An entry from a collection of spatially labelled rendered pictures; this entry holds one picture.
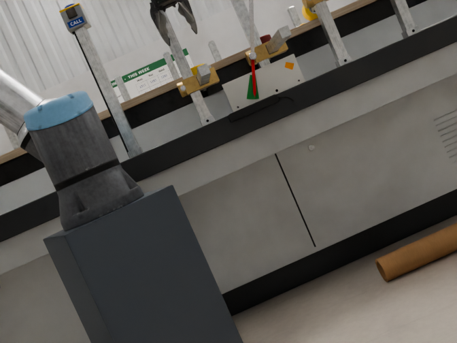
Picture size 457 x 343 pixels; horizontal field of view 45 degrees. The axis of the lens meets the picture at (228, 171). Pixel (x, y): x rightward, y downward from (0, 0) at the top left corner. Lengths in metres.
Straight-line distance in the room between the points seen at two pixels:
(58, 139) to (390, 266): 1.13
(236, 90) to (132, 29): 7.54
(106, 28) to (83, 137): 8.21
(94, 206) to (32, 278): 1.06
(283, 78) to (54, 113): 0.90
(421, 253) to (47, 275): 1.32
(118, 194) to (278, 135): 0.83
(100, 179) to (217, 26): 8.08
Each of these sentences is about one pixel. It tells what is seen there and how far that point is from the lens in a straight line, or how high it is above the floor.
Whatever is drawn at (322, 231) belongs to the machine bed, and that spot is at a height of 0.17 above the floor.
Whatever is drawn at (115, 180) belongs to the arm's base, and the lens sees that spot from 1.21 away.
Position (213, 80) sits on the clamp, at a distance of 1.85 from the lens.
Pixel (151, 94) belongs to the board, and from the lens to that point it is 2.06.
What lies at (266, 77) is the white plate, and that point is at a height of 0.77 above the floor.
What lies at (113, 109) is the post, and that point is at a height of 0.87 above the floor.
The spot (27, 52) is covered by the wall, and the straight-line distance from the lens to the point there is 9.70.
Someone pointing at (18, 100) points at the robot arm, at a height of 0.92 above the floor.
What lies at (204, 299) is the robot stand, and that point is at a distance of 1.22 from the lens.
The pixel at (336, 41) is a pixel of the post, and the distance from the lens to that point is 1.93.
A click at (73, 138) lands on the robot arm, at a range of 1.20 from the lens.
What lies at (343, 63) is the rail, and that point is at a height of 0.71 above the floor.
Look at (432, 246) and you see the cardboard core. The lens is 1.91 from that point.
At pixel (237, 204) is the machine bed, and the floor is 0.39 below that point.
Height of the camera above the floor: 0.66
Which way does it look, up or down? 4 degrees down
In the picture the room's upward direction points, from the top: 24 degrees counter-clockwise
